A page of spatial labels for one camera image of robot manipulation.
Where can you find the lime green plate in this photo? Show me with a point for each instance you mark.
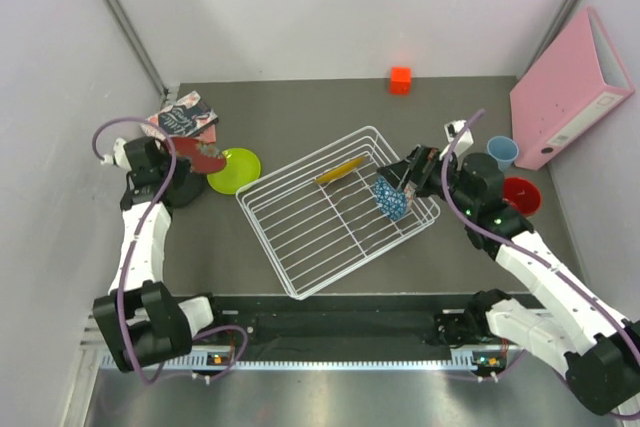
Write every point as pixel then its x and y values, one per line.
pixel 242 168

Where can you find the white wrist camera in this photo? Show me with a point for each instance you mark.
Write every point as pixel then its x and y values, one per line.
pixel 454 129
pixel 112 152

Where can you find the Little Women book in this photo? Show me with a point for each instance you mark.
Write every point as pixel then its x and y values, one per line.
pixel 189 116

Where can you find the black plate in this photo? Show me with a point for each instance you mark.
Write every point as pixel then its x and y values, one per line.
pixel 180 196

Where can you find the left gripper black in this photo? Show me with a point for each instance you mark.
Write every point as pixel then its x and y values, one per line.
pixel 183 166

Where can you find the pink book underneath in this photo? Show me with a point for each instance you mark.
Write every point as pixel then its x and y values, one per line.
pixel 208 135

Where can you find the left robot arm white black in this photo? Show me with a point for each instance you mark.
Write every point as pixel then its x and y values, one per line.
pixel 139 317

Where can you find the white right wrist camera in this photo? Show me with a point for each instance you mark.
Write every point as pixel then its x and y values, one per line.
pixel 454 129

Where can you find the yellow patterned plate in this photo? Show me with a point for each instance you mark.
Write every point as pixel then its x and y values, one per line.
pixel 340 171

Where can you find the blue white patterned bowl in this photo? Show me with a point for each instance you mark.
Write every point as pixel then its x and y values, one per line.
pixel 392 203

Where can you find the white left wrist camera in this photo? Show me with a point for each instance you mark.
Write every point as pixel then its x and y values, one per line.
pixel 112 152

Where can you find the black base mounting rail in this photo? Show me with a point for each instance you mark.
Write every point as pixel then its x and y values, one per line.
pixel 342 328

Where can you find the white wire dish rack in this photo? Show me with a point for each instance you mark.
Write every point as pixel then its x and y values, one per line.
pixel 313 235

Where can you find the pink ring binder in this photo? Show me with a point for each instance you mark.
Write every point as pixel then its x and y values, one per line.
pixel 577 81

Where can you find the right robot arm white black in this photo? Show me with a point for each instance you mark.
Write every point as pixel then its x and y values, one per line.
pixel 592 347

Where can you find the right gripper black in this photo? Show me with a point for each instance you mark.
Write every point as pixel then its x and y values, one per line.
pixel 422 163

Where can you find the red floral plate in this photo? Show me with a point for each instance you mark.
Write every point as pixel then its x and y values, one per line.
pixel 204 158

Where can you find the aluminium frame post left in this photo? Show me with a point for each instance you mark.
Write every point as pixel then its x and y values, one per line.
pixel 128 31

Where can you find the orange cube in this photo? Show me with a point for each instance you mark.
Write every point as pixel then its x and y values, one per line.
pixel 400 80

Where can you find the light blue cup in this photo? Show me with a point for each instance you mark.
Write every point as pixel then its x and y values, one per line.
pixel 503 150

